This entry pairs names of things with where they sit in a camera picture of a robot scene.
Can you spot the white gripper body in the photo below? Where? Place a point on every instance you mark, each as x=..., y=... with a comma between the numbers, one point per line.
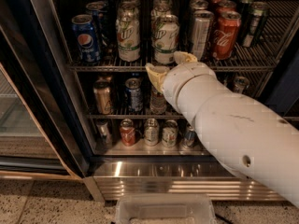
x=183, y=76

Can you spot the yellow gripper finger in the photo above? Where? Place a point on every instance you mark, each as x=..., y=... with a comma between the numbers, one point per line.
x=157, y=74
x=184, y=57

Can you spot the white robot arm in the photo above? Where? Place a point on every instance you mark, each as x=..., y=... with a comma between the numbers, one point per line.
x=246, y=137

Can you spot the blue can middle shelf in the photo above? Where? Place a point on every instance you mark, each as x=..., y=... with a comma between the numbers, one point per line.
x=134, y=94

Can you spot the front silver slim can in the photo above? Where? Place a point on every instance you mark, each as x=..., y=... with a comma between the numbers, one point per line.
x=199, y=32

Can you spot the silver slim can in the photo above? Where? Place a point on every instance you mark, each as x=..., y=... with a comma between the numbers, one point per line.
x=199, y=32
x=198, y=5

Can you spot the front red Coca-Cola can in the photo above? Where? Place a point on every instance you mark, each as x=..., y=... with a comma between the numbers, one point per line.
x=225, y=34

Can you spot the red coca-cola can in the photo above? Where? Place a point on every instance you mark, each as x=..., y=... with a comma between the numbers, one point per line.
x=225, y=5
x=225, y=34

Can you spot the white can bottom centre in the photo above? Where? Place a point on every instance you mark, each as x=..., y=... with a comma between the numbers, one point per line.
x=170, y=133

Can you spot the white can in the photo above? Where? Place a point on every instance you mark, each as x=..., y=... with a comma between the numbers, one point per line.
x=170, y=133
x=151, y=132

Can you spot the gold can middle shelf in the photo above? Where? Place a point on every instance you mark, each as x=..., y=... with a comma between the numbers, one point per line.
x=102, y=94

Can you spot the blue silver can bottom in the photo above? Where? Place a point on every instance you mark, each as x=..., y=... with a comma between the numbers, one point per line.
x=189, y=137

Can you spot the white can bottom left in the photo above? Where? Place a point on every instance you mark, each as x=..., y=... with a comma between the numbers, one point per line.
x=151, y=132

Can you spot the silver slim can middle shelf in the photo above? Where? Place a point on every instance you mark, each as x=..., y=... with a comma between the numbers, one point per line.
x=240, y=84

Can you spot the red can bottom shelf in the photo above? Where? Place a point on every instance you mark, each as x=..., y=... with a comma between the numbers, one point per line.
x=127, y=131

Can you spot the front blue Pepsi can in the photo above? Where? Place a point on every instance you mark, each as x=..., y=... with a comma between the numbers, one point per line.
x=86, y=36

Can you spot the silver can bottom far left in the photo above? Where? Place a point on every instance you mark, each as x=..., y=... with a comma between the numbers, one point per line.
x=104, y=130

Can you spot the dark green can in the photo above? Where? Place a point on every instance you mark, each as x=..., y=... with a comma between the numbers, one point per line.
x=243, y=5
x=254, y=23

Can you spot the front dark green can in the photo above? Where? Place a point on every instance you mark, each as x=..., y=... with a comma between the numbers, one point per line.
x=254, y=23

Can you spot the open glass fridge door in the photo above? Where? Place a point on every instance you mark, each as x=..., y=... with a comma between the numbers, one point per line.
x=42, y=125

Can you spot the clear water bottle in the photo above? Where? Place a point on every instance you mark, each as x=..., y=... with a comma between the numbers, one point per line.
x=157, y=103

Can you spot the clear plastic bin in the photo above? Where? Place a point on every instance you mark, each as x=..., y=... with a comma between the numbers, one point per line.
x=165, y=209

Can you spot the middle wire shelf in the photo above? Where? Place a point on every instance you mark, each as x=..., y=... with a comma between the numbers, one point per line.
x=256, y=80

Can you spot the wire shelf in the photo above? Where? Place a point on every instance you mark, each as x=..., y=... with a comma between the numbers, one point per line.
x=256, y=80
x=261, y=58

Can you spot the top wire shelf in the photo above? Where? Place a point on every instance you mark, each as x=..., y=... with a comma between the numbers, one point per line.
x=261, y=58

